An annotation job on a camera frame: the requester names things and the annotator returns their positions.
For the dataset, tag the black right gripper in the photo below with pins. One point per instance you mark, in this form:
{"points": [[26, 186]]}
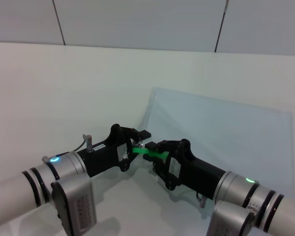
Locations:
{"points": [[196, 174]]}

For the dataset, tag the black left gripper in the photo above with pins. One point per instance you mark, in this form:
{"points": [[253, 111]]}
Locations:
{"points": [[103, 158]]}

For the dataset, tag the clear document bag green zipper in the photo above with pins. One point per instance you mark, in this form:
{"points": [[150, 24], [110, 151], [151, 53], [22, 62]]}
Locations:
{"points": [[159, 155]]}

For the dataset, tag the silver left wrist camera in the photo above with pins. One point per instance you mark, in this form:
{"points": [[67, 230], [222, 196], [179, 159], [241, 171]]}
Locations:
{"points": [[78, 204]]}

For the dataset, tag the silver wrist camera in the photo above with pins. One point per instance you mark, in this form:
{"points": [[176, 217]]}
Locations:
{"points": [[231, 218], [78, 204]]}

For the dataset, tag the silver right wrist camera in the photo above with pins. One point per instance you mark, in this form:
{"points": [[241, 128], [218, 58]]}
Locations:
{"points": [[231, 218]]}

